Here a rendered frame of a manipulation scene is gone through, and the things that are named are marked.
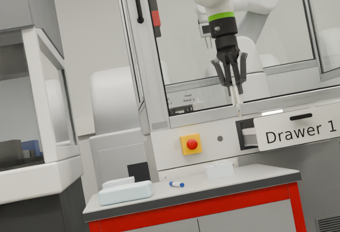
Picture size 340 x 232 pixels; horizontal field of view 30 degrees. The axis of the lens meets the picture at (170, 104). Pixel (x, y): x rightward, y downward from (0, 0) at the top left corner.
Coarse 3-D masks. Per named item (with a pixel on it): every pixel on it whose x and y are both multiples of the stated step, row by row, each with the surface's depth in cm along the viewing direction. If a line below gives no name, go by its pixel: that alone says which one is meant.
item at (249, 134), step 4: (248, 128) 242; (252, 128) 221; (244, 132) 236; (248, 132) 229; (252, 132) 222; (244, 136) 236; (248, 136) 229; (252, 136) 222; (256, 136) 216; (244, 140) 237; (248, 140) 230; (252, 140) 223; (256, 140) 217; (244, 144) 240; (248, 144) 233; (252, 144) 225; (256, 144) 219
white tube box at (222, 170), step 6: (228, 162) 214; (204, 168) 216; (210, 168) 205; (216, 168) 205; (222, 168) 205; (228, 168) 205; (210, 174) 205; (216, 174) 205; (222, 174) 205; (228, 174) 205
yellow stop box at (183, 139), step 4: (180, 136) 236; (184, 136) 234; (188, 136) 234; (192, 136) 234; (196, 136) 234; (180, 140) 236; (184, 140) 233; (196, 140) 234; (184, 144) 233; (200, 144) 234; (184, 148) 233; (188, 148) 233; (196, 148) 234; (200, 148) 234; (184, 152) 233; (188, 152) 233; (192, 152) 233; (196, 152) 234
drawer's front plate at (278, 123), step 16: (288, 112) 207; (304, 112) 208; (320, 112) 208; (336, 112) 208; (256, 128) 206; (272, 128) 206; (288, 128) 207; (320, 128) 208; (336, 128) 208; (272, 144) 206; (288, 144) 207
